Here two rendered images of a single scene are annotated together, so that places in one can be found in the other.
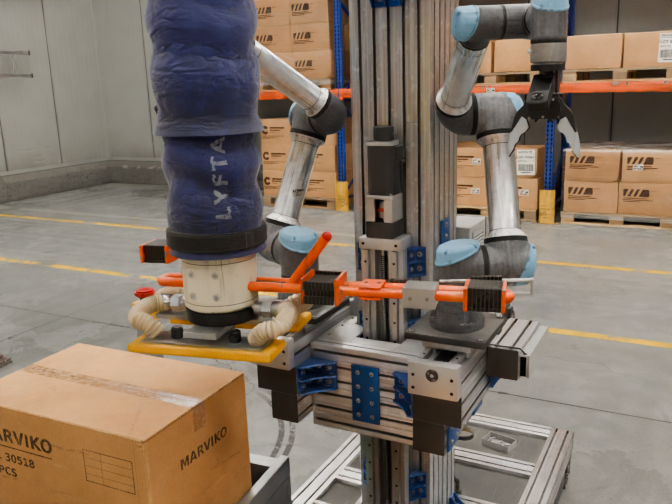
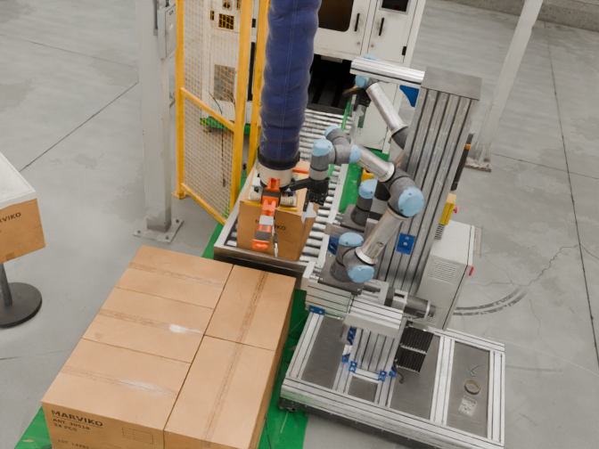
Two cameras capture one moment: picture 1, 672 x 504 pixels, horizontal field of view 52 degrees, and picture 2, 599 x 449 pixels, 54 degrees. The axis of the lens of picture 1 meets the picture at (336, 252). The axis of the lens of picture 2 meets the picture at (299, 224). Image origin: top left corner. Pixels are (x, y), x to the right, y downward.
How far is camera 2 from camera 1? 2.87 m
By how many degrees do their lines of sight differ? 68
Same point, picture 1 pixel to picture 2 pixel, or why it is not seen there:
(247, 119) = (274, 118)
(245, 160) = (271, 133)
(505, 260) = (348, 260)
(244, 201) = (268, 147)
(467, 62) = not seen: hidden behind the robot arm
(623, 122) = not seen: outside the picture
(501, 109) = (396, 194)
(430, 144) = not seen: hidden behind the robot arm
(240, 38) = (274, 88)
